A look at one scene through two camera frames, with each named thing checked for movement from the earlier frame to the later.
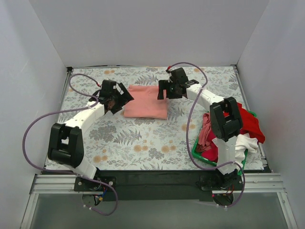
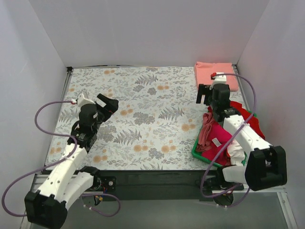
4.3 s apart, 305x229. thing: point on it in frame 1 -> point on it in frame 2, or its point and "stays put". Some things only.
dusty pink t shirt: x=204 y=142 stays put
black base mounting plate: x=160 y=185 stays put
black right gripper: x=167 y=88 -> x=207 y=94
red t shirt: x=250 y=124 stays put
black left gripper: x=119 y=99 -> x=105 y=109
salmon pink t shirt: x=145 y=103 -> x=204 y=70
